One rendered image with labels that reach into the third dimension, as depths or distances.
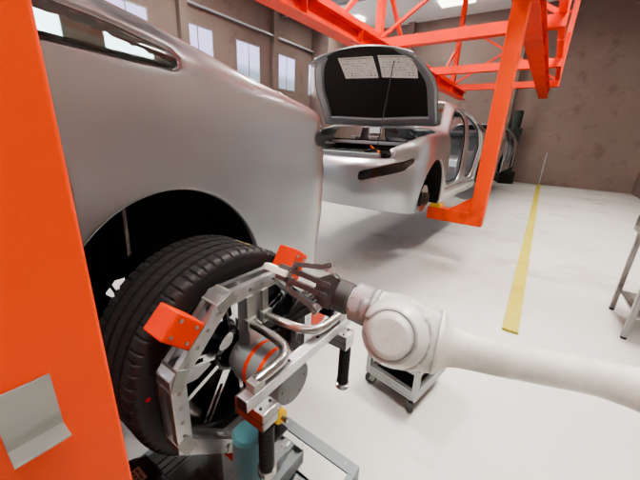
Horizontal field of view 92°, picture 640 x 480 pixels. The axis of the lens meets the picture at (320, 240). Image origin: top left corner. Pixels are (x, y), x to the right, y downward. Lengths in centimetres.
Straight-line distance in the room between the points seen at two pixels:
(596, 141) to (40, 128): 1575
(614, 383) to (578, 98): 1529
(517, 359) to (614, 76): 1557
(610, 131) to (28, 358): 1588
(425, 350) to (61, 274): 51
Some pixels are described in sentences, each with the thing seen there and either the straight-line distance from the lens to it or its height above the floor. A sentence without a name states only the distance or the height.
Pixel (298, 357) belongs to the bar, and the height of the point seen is 98.
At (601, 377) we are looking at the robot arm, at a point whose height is 116.
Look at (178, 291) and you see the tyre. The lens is 86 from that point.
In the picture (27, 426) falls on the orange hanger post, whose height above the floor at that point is 112.
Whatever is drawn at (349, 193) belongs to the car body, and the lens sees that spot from 339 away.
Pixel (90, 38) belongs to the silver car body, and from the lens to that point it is 116.
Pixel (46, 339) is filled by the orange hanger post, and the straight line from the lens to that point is 57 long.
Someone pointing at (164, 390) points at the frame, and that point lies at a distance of 91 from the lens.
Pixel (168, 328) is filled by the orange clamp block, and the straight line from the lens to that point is 77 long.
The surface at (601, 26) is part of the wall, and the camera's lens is 1627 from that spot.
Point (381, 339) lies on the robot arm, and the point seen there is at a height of 124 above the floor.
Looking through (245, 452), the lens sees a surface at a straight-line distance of 100.
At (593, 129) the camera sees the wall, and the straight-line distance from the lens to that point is 1582.
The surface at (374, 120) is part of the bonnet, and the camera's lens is 442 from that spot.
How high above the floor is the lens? 151
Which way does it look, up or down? 19 degrees down
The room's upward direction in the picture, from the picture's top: 3 degrees clockwise
